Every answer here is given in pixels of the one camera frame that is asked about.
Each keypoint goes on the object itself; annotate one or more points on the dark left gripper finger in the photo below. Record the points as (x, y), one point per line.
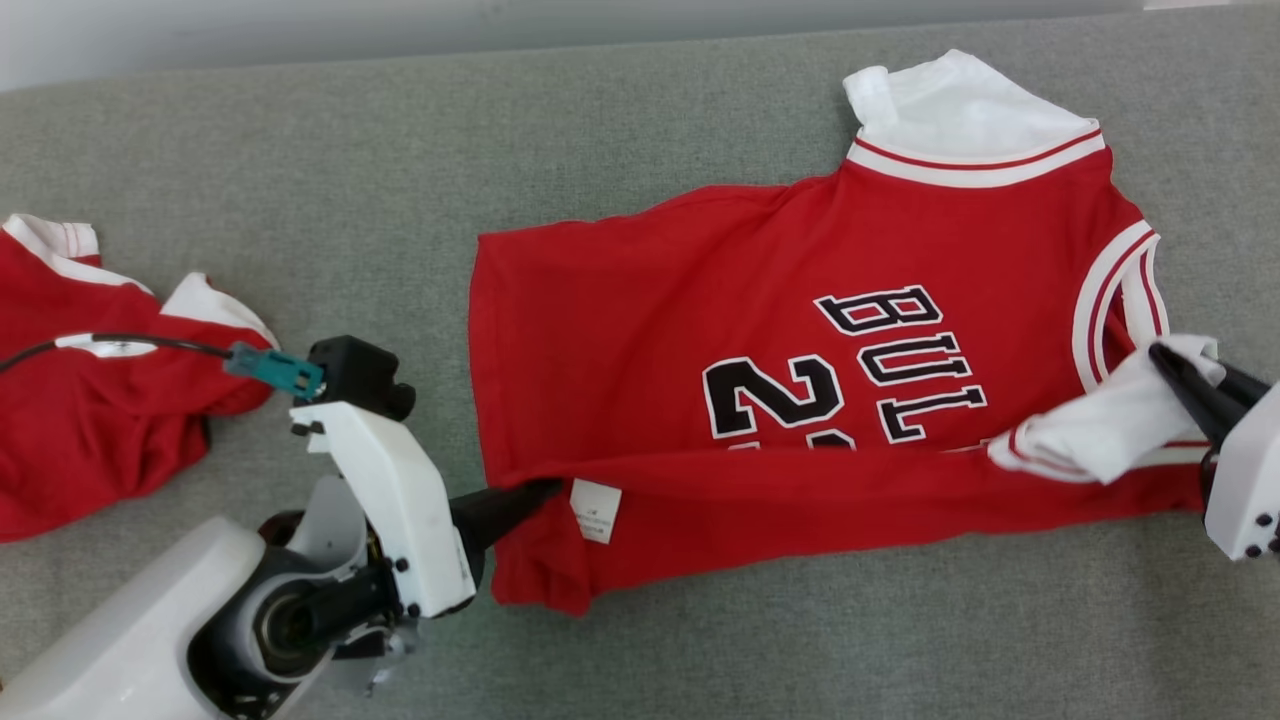
(505, 505)

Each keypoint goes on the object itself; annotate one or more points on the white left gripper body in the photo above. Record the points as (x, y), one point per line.
(400, 500)

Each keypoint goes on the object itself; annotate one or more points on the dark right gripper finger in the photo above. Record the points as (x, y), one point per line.
(1195, 390)
(1245, 385)

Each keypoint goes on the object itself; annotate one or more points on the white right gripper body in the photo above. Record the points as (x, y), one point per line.
(1250, 490)

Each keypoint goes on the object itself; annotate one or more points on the red Bulls basketball jersey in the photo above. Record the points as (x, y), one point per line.
(650, 330)

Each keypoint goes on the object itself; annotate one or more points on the red shorts with white stripes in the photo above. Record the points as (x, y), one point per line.
(80, 440)

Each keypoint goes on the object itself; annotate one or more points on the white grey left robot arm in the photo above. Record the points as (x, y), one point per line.
(130, 640)

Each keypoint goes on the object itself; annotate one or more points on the grey fabric sofa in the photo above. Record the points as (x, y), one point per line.
(300, 150)

